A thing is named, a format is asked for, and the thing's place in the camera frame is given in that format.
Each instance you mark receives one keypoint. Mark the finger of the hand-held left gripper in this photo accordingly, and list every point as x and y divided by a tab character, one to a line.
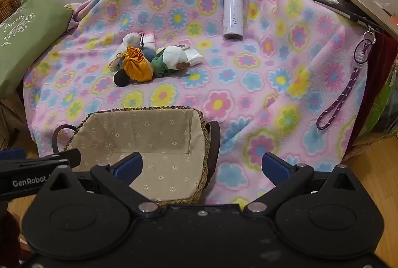
37	161
18	183

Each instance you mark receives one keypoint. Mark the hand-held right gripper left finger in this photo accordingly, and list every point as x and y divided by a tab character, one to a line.
130	167

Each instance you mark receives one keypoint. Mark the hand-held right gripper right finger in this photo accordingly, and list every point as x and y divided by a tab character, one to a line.
274	167

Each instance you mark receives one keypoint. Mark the woven basket with fabric lining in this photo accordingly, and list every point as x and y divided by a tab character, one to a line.
146	143

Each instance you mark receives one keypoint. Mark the blue-grey furry plush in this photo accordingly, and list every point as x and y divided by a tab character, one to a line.
148	54

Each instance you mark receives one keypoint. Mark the white and green soft doll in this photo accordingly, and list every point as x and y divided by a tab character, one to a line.
172	58

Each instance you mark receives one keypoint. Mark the white plush toy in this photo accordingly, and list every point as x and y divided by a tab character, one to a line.
131	39

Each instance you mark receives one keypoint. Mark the pink-edged white cloth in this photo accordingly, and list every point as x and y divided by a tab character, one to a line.
148	38

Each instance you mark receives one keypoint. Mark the dark maroon cloth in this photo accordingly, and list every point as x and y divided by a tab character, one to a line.
7	240

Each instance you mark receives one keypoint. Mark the pink floral fleece blanket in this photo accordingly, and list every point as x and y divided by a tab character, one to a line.
248	93

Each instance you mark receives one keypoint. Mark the black round ball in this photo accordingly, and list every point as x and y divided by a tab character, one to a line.
120	79

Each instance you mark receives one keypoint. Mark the green cushion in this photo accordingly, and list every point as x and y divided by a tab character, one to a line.
28	37

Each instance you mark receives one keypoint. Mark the green floral bag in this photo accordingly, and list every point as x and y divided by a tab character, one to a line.
384	106

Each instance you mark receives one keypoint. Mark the white tissue packet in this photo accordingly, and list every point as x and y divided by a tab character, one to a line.
195	57

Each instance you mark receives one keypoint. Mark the dark red cloth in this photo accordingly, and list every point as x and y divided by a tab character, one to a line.
377	75

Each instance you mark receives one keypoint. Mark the purple insulated bottle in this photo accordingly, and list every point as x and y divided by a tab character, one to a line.
233	13

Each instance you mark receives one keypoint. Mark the brown wicker basket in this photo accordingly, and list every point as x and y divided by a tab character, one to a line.
7	2

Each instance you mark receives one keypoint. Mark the dark flat tray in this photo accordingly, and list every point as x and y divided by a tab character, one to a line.
348	11

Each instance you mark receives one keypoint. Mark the wooden board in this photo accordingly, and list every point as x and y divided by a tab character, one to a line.
363	3

